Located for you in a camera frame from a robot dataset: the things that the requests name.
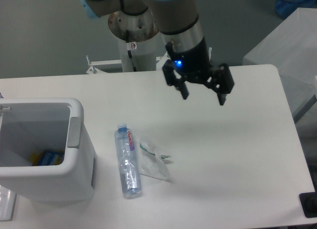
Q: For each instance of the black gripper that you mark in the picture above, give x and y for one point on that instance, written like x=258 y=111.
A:
x=189 y=61

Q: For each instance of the white push-lid trash can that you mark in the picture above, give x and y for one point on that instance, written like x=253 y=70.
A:
x=29 y=126

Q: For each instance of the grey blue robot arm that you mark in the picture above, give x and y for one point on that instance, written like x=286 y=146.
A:
x=169 y=16

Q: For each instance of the crumpled white plastic wrapper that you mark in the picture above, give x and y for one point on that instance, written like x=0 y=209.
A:
x=151 y=162

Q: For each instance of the translucent plastic covered box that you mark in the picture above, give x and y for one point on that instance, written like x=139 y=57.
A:
x=292 y=48

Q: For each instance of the blue object in corner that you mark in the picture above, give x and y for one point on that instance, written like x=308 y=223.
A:
x=284 y=8

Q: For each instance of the clear plastic water bottle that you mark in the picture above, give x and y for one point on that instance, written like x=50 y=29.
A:
x=127 y=162

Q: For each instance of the black clamp at table edge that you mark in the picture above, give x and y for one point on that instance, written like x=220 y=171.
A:
x=309 y=204

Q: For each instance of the blue yellow package in bin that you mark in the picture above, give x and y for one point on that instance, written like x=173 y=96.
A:
x=47 y=158

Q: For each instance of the clear plastic sheet holder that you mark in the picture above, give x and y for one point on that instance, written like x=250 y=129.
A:
x=7 y=204

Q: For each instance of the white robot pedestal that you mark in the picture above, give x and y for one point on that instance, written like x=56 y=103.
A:
x=136 y=45

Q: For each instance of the white metal base frame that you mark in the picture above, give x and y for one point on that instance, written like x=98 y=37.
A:
x=115 y=66

